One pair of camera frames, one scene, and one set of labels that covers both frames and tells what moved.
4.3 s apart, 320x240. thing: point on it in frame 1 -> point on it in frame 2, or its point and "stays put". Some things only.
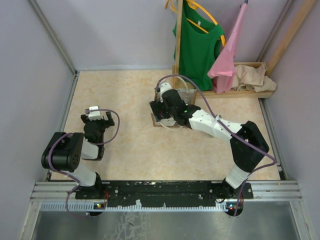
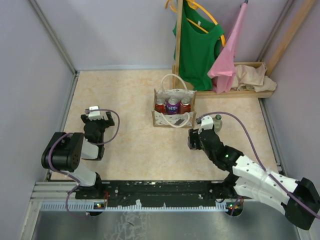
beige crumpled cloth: x=248 y=77 stays put
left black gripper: x=108 y=122 stays put
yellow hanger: x=194 y=6 stays put
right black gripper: x=156 y=106 -> x=193 y=135
